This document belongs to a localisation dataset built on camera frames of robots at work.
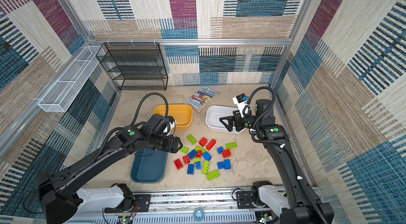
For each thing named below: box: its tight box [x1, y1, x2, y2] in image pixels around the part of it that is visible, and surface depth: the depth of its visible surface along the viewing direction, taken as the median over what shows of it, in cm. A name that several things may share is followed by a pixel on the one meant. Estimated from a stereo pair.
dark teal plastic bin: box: [130, 146, 169, 184], surface depth 84 cm
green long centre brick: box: [194, 145, 208, 154], surface depth 91 cm
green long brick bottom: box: [205, 169, 221, 182], surface depth 82 cm
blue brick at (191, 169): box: [187, 163, 195, 175], surface depth 84 cm
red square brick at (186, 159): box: [182, 155, 191, 165], surface depth 85 cm
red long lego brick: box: [206, 138, 217, 151], surface depth 93 cm
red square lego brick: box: [198, 136, 208, 147], surface depth 93 cm
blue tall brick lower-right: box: [224, 159, 232, 170], surface depth 84 cm
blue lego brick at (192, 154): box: [187, 148, 198, 161], surface depth 89 cm
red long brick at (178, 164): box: [173, 158, 184, 171], surface depth 86 cm
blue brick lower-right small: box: [217, 161, 225, 170], surface depth 85 cm
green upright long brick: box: [202, 160, 210, 175], surface depth 83 cm
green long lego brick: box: [186, 133, 198, 145], surface depth 95 cm
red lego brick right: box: [222, 148, 232, 158], surface depth 90 cm
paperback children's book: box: [186, 86, 218, 112], surface depth 113 cm
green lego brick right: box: [225, 141, 238, 150], surface depth 93 cm
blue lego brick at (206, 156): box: [202, 151, 212, 161], surface depth 89 cm
